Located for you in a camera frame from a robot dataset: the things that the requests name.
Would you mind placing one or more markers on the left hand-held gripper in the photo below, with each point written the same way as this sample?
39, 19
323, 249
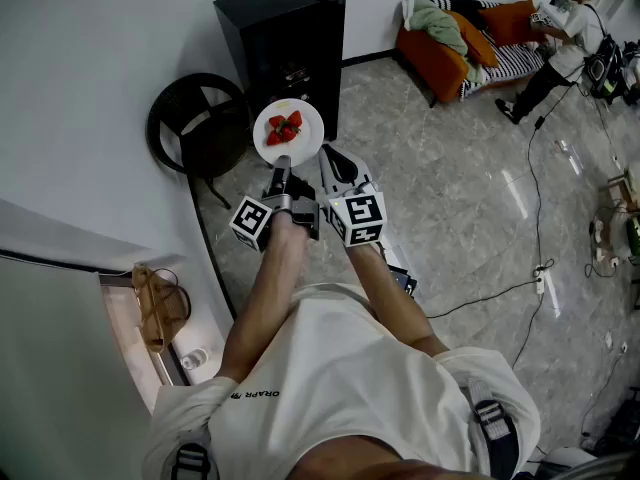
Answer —
305, 208

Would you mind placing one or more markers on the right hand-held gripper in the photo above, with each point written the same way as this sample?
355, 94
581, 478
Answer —
360, 215

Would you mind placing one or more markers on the white round plate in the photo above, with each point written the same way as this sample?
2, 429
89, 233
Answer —
310, 138

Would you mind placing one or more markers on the black mini fridge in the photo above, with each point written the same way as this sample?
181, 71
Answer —
270, 13

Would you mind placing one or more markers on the person's right forearm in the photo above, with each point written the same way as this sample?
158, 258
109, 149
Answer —
387, 298

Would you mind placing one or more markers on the person's left forearm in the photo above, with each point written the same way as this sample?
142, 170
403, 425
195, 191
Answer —
265, 293

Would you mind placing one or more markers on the black wicker chair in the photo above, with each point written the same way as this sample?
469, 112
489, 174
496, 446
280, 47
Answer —
210, 153

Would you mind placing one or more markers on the white board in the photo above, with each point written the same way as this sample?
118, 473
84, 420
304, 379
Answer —
392, 258

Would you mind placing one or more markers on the dark flat device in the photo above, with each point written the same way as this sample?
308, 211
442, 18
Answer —
402, 279

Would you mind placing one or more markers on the orange sofa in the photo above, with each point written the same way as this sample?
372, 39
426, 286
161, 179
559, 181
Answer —
430, 63

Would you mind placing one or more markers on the light green blanket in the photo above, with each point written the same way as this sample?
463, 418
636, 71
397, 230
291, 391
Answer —
440, 25

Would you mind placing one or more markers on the orange cushion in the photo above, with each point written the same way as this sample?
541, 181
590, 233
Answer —
510, 23
475, 43

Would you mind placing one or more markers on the brown woven handbag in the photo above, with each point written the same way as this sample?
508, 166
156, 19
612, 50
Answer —
155, 308

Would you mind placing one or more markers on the person's white t-shirt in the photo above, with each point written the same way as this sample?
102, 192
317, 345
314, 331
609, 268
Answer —
340, 368

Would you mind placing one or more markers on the black power adapter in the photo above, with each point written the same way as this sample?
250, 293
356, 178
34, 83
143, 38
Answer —
539, 122

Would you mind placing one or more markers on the black white striped cover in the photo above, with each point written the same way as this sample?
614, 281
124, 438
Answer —
515, 60

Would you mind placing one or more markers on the small white cup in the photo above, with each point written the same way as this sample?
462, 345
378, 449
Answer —
194, 359

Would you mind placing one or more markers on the white power strip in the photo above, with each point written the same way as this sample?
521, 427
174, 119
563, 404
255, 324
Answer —
540, 280

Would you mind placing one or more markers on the wooden stool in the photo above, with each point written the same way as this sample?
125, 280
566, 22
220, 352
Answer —
625, 185

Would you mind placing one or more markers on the person's face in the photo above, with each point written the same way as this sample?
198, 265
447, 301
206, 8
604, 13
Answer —
360, 460

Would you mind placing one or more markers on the green black bag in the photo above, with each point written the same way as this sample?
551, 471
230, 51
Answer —
634, 230

